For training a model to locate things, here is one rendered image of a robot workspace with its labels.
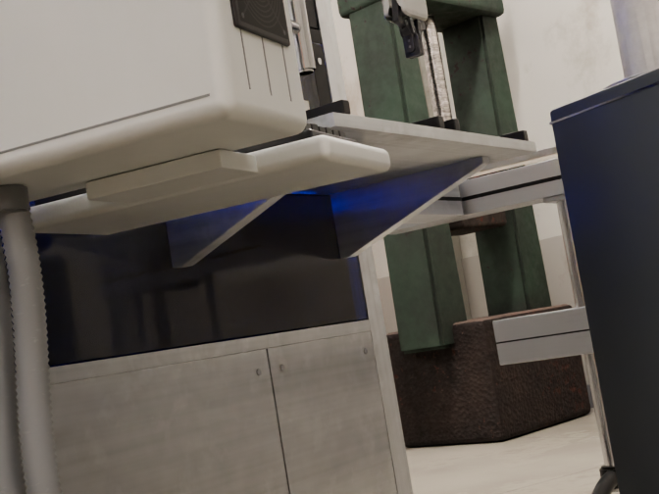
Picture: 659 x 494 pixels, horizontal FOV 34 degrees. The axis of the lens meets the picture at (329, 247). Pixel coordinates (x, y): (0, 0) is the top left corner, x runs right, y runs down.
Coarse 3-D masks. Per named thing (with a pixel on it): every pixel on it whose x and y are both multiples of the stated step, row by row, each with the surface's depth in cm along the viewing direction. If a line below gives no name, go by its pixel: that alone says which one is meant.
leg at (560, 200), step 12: (564, 204) 282; (564, 216) 282; (564, 228) 282; (564, 240) 283; (576, 264) 280; (576, 276) 280; (576, 288) 280; (576, 300) 281; (588, 360) 279; (588, 372) 280; (600, 396) 278; (600, 408) 278; (600, 420) 278; (600, 432) 278; (600, 444) 279; (612, 456) 276
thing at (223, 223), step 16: (240, 208) 167; (256, 208) 166; (176, 224) 174; (192, 224) 172; (208, 224) 171; (224, 224) 169; (240, 224) 169; (176, 240) 174; (192, 240) 173; (208, 240) 171; (224, 240) 172; (176, 256) 175; (192, 256) 173
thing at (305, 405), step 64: (64, 384) 152; (128, 384) 162; (192, 384) 174; (256, 384) 188; (320, 384) 203; (64, 448) 150; (128, 448) 160; (192, 448) 171; (256, 448) 184; (320, 448) 200; (384, 448) 218
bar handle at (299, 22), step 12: (288, 0) 123; (300, 0) 123; (300, 12) 123; (300, 24) 123; (300, 36) 123; (300, 48) 123; (312, 48) 124; (300, 60) 123; (312, 60) 123; (300, 72) 123; (312, 72) 124
